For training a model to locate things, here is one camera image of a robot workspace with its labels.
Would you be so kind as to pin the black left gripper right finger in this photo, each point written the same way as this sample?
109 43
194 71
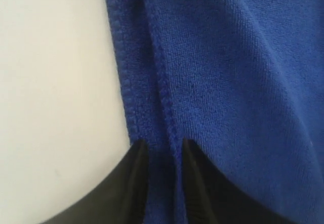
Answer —
211 198

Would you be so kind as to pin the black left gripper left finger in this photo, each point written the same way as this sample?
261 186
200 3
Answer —
120 198

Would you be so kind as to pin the blue terry towel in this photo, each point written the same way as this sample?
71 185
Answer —
243 78

